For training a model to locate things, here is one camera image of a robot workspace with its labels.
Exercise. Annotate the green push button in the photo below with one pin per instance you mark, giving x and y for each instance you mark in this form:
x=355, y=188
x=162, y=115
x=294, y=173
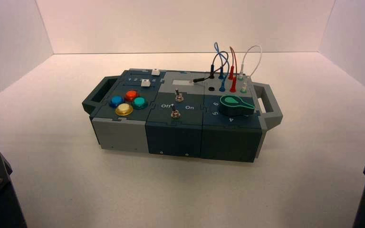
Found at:
x=139, y=102

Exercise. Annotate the orange push button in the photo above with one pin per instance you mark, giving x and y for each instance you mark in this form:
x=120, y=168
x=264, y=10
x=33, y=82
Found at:
x=131, y=95

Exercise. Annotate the yellow push button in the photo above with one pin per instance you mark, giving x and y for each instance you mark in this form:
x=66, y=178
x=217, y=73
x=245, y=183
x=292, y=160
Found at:
x=124, y=109

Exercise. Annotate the blue push button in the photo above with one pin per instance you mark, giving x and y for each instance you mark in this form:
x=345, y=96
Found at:
x=116, y=101

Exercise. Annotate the grey and teal control box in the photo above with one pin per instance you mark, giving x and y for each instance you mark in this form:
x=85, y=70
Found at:
x=176, y=132

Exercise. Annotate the white slider knob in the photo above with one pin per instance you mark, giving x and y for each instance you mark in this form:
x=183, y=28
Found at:
x=155, y=72
x=145, y=83

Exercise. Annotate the green rotary knob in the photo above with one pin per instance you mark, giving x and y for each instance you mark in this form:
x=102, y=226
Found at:
x=234, y=105

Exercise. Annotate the metal toggle switch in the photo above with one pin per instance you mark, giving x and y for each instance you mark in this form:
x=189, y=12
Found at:
x=175, y=112
x=178, y=95

